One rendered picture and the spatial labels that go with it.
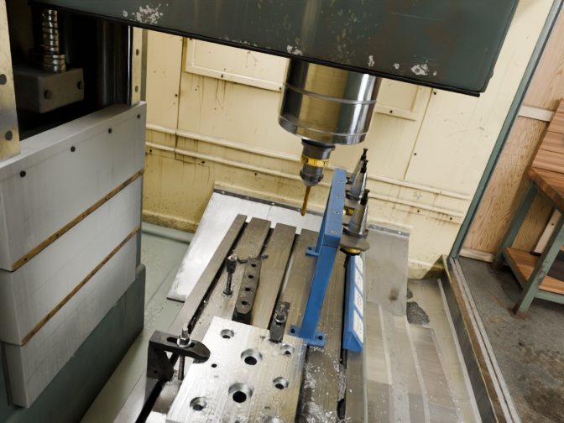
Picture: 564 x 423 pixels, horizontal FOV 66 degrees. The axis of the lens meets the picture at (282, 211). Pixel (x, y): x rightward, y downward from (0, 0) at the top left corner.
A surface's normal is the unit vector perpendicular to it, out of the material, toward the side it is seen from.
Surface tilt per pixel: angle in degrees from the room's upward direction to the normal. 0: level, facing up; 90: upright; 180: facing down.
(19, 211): 91
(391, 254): 24
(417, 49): 90
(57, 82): 90
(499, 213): 89
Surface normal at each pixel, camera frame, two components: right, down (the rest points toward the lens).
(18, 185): 0.97, 0.22
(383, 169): -0.16, 0.42
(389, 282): 0.09, -0.64
